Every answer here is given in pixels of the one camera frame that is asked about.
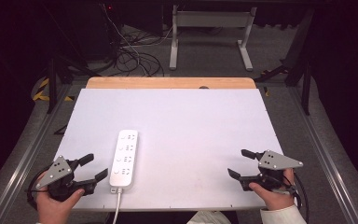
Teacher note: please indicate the black computer case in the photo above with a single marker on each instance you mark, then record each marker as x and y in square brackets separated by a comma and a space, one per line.
[96, 28]

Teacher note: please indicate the black metal stand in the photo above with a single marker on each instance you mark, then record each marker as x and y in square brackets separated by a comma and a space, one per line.
[306, 90]
[52, 84]

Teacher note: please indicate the yellow black hazard tape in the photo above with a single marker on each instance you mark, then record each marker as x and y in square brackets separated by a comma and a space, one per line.
[40, 93]

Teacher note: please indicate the aluminium floor rail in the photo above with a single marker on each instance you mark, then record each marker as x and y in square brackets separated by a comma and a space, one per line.
[326, 161]
[21, 165]

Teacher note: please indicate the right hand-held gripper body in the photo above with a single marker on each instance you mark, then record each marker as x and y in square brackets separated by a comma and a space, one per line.
[276, 161]

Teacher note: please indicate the white table board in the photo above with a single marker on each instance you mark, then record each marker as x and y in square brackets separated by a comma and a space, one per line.
[183, 124]

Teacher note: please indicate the person's white clothing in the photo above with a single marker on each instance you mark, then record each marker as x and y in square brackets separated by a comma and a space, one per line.
[209, 218]

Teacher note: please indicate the person's left hand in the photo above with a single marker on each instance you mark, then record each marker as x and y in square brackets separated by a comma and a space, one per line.
[54, 211]

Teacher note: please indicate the wooden table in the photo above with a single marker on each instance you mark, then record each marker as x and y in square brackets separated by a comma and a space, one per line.
[167, 82]

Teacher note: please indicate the white metal table frame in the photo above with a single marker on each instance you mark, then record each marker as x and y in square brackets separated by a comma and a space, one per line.
[211, 19]

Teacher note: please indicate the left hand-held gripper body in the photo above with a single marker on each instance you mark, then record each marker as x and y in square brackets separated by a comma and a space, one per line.
[56, 172]

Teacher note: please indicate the white power strip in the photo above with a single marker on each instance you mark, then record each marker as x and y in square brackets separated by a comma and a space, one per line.
[125, 158]

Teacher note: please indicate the person's right hand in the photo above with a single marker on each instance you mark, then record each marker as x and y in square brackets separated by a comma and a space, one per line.
[276, 199]

